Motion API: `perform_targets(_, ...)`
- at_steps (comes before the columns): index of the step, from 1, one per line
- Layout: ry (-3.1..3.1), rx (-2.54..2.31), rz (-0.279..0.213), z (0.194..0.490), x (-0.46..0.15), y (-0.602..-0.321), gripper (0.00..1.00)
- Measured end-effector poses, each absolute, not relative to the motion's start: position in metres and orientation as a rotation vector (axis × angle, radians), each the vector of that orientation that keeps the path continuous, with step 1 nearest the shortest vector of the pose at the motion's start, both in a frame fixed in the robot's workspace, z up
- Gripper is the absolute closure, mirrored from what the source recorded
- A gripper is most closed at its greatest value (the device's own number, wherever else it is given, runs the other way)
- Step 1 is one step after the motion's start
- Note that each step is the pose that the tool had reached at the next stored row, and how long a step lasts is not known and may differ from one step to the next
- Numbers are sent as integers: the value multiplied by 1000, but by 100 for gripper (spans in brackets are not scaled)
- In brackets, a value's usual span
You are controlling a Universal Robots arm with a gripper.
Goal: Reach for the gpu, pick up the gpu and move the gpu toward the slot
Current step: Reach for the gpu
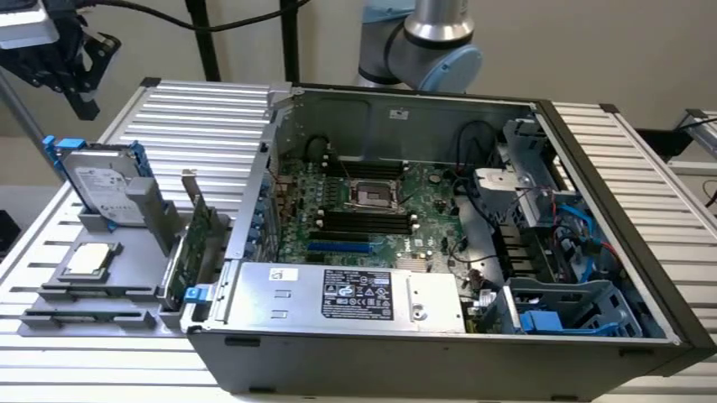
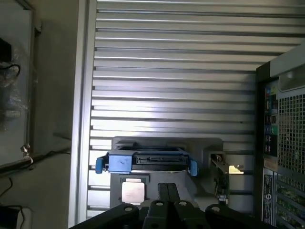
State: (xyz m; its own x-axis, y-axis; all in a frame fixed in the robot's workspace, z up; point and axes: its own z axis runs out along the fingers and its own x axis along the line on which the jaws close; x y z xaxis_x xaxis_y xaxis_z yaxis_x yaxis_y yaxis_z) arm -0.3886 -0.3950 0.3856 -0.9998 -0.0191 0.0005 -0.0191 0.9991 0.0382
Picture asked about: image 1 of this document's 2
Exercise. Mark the black fan shroud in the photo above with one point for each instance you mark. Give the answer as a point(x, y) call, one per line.
point(524, 252)

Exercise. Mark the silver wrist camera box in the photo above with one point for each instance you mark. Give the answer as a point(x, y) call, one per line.
point(26, 25)

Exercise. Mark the silver CPU chip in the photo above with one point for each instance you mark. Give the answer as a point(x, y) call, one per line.
point(90, 260)

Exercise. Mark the blue expansion slot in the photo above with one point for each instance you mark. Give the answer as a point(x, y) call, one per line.
point(338, 247)

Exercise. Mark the black RAM slot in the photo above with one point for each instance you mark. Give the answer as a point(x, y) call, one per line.
point(366, 228)
point(364, 164)
point(364, 173)
point(370, 217)

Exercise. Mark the hard disk blue bracket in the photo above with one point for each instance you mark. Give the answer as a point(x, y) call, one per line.
point(103, 184)

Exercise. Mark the black stand pole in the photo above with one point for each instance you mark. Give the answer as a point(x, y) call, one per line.
point(290, 46)
point(206, 46)

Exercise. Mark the small silver chipset heatsink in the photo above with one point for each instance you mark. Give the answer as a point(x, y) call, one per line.
point(416, 263)

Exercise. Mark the CPU socket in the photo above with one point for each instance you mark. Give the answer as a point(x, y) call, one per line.
point(373, 194)

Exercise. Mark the grey parts rack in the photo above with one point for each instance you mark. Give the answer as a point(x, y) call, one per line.
point(112, 302)

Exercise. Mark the silver power supply unit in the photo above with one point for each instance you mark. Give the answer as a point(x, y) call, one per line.
point(314, 298)

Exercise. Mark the green graphics card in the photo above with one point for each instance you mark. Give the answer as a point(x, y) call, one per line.
point(197, 247)

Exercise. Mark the blue case latch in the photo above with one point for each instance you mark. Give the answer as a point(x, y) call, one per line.
point(197, 299)

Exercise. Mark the grey metal disk bay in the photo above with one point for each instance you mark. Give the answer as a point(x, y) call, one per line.
point(532, 168)

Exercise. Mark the open black PC case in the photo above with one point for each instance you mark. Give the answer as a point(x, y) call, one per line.
point(392, 361)

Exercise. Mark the black block behind table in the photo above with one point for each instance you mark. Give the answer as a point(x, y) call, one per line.
point(664, 142)

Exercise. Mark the grey disk bay blue latch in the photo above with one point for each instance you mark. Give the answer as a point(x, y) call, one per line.
point(588, 302)

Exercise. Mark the black box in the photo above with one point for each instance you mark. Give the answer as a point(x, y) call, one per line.
point(8, 231)

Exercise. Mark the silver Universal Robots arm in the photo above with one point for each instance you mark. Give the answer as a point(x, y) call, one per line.
point(417, 50)

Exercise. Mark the green motherboard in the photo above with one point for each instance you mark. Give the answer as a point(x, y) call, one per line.
point(432, 226)

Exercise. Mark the aluminium profile frame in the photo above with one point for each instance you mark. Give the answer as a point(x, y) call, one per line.
point(697, 138)

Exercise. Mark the round coin battery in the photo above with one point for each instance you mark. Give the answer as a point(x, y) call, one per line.
point(436, 177)

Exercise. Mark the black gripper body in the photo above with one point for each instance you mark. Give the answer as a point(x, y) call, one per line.
point(70, 38)

